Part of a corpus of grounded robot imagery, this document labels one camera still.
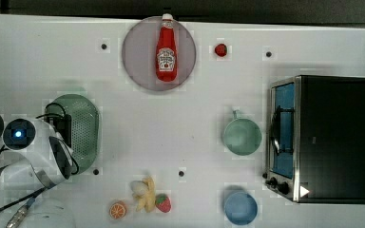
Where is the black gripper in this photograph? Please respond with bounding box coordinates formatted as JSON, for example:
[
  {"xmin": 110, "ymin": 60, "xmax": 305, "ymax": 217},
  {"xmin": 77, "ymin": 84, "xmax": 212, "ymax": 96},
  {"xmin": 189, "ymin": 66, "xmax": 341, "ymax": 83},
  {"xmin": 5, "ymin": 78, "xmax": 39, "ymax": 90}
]
[{"xmin": 46, "ymin": 114, "xmax": 71, "ymax": 146}]

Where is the green plastic strainer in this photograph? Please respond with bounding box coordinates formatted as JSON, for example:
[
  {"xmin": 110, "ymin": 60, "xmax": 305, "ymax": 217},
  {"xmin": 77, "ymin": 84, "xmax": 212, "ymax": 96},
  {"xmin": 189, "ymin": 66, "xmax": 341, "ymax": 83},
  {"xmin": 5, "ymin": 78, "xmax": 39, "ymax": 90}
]
[{"xmin": 45, "ymin": 94, "xmax": 100, "ymax": 175}]

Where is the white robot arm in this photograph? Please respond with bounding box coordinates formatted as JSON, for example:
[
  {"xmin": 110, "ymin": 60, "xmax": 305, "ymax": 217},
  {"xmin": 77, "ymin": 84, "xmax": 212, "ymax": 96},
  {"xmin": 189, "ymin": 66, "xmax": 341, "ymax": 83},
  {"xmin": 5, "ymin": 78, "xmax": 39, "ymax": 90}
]
[{"xmin": 0, "ymin": 118, "xmax": 80, "ymax": 228}]

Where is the toy orange half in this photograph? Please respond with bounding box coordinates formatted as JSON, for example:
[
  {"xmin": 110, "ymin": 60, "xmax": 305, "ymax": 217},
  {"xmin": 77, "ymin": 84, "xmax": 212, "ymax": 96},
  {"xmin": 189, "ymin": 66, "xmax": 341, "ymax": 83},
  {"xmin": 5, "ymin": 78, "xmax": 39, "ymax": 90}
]
[{"xmin": 109, "ymin": 200, "xmax": 127, "ymax": 219}]

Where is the pink round plate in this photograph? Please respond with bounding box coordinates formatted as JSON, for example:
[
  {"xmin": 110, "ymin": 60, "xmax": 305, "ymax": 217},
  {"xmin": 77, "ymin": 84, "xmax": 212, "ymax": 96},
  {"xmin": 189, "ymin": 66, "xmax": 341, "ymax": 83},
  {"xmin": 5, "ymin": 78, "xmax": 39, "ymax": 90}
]
[{"xmin": 122, "ymin": 16, "xmax": 196, "ymax": 91}]

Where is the peeled toy banana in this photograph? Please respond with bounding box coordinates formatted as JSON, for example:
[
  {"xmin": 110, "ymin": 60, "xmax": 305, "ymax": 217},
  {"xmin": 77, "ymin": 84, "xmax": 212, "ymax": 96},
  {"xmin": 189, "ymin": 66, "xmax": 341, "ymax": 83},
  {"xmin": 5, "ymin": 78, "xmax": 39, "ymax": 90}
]
[{"xmin": 130, "ymin": 177, "xmax": 156, "ymax": 213}]

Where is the red ketchup bottle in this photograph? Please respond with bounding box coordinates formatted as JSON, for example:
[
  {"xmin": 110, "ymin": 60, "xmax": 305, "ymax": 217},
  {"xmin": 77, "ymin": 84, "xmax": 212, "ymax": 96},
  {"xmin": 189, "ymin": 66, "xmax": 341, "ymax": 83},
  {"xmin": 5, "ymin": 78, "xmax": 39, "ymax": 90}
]
[{"xmin": 155, "ymin": 13, "xmax": 177, "ymax": 82}]

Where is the toy strawberry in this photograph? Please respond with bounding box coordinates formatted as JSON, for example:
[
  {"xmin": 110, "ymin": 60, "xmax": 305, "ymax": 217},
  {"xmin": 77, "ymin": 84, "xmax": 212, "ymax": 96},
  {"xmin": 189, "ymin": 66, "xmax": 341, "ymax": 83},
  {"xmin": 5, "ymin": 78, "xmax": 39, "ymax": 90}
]
[{"xmin": 155, "ymin": 194, "xmax": 172, "ymax": 213}]

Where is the small red toy tomato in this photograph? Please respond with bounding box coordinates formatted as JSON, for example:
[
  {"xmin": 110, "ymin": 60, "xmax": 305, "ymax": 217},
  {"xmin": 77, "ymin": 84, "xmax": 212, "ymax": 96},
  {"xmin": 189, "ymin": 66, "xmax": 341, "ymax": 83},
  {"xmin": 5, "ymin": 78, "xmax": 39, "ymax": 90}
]
[{"xmin": 215, "ymin": 44, "xmax": 227, "ymax": 57}]

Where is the green cup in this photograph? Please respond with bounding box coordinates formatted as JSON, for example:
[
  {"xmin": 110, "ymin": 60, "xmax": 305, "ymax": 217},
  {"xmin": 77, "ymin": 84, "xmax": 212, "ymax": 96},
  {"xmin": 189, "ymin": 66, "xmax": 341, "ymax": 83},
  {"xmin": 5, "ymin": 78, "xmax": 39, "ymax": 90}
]
[{"xmin": 222, "ymin": 109, "xmax": 262, "ymax": 156}]

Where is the blue bowl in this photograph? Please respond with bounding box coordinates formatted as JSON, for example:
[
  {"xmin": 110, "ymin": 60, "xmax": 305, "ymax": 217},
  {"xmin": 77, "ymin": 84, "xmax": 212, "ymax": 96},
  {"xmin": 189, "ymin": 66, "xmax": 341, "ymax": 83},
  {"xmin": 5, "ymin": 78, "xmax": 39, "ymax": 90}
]
[{"xmin": 223, "ymin": 191, "xmax": 258, "ymax": 226}]

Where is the black toaster oven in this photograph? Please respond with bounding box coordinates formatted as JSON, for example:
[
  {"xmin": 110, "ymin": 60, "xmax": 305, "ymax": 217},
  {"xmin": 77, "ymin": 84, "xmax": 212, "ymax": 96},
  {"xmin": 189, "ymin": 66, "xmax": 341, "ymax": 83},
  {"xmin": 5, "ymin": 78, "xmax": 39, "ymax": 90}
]
[{"xmin": 263, "ymin": 75, "xmax": 365, "ymax": 204}]

